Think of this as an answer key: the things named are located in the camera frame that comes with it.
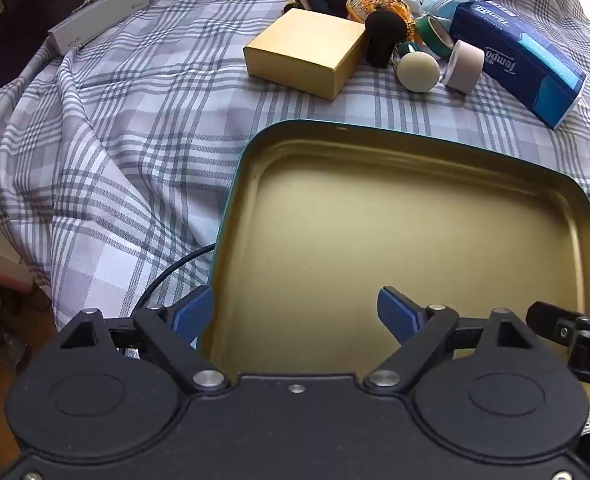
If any green tape roll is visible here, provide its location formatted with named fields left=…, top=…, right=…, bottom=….
left=415, top=14, right=458, bottom=58

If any orange patterned pouch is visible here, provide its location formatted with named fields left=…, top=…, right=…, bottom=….
left=345, top=0, right=423, bottom=43

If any blue tissue pack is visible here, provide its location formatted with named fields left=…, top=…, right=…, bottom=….
left=448, top=0, right=588, bottom=131

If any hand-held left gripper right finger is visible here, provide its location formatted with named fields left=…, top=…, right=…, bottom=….
left=365, top=286, right=543, bottom=395

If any cream ball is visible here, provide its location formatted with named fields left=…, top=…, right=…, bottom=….
left=397, top=51, right=442, bottom=94

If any pale pink tape roll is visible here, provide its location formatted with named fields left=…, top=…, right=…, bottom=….
left=442, top=39, right=487, bottom=95

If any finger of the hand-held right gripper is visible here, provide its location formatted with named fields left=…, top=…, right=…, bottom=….
left=526, top=301, right=590, bottom=356

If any gold cardboard box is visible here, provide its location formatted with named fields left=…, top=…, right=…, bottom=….
left=243, top=9, right=368, bottom=102

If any black cable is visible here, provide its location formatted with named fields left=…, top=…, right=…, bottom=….
left=134, top=242, right=216, bottom=316

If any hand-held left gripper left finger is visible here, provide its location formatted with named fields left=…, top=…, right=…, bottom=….
left=57, top=285, right=228, bottom=395

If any grey plaid bed sheet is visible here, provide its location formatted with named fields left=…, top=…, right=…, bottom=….
left=0, top=0, right=590, bottom=421

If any black foam-tipped cylinder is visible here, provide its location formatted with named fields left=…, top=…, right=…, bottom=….
left=364, top=9, right=408, bottom=68

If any teal and gold tin tray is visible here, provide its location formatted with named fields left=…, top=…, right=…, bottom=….
left=197, top=119, right=590, bottom=396

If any long white box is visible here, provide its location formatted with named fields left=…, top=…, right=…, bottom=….
left=47, top=0, right=151, bottom=56

